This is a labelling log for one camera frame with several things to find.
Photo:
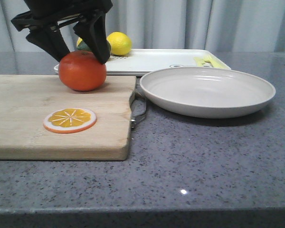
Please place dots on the grey curtain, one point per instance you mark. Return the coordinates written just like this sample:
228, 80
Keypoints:
213, 25

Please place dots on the orange slice toy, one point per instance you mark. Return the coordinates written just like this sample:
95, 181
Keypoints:
69, 120

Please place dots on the metal cutting board handle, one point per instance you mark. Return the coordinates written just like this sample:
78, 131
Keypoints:
138, 108

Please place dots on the green lime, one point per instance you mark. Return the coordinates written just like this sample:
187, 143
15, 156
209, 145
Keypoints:
84, 47

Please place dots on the orange fruit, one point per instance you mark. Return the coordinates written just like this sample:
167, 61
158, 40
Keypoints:
81, 71

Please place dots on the wooden cutting board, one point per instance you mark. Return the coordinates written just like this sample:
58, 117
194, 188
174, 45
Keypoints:
26, 100

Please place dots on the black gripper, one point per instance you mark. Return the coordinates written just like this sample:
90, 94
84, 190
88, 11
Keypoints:
45, 17

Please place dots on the yellow lemon left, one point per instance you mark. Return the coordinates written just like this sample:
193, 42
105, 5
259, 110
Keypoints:
79, 40

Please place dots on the white rectangular tray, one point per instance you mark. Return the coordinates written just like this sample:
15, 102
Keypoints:
142, 61

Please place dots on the beige round plate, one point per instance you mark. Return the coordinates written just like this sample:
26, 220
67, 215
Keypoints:
207, 92

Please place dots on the yellow lemon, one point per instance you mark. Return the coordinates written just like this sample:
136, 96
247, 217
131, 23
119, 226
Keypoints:
79, 40
120, 43

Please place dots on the yellow lemon right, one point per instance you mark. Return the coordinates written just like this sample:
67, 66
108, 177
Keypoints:
120, 43

